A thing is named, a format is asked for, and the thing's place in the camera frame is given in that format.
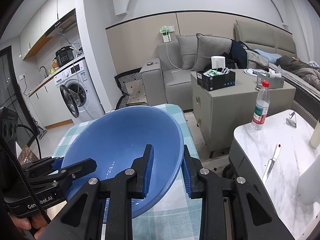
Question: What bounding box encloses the plastic water bottle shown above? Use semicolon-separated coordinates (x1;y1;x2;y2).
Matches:
252;80;270;130

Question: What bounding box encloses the knife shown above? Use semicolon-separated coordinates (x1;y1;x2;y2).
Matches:
262;144;281;183

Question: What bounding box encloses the grey cushion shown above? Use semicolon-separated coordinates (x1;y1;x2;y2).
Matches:
193;33;232;71

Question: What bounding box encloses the grey cabinet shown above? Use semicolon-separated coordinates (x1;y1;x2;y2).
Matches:
190;68;297;153

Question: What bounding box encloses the white marble side table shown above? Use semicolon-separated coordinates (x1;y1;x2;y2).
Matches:
229;109;319;239

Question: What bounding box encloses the black pressure cooker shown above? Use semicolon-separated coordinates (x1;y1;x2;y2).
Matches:
55;46;74;67

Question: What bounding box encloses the teal checked tablecloth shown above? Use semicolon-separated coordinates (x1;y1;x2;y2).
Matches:
53;103;201;239

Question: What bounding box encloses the black box with cables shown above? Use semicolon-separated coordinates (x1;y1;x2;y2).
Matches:
196;56;237;92

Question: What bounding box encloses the white washing machine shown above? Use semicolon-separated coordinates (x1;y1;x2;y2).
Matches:
54;56;105;124

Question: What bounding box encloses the grey sofa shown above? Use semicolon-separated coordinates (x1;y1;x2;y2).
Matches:
140;20;297;111

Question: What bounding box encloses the black white rug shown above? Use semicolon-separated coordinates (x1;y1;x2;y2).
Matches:
114;68;148;109

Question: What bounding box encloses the blue bowl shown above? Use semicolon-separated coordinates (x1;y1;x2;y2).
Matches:
62;104;184;218

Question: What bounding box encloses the black range hood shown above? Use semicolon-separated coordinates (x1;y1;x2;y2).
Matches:
44;9;76;37

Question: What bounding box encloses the left hand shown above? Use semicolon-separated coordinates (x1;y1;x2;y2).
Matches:
9;213;48;239

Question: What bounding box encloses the wall power strip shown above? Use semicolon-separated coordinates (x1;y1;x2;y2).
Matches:
159;25;175;43

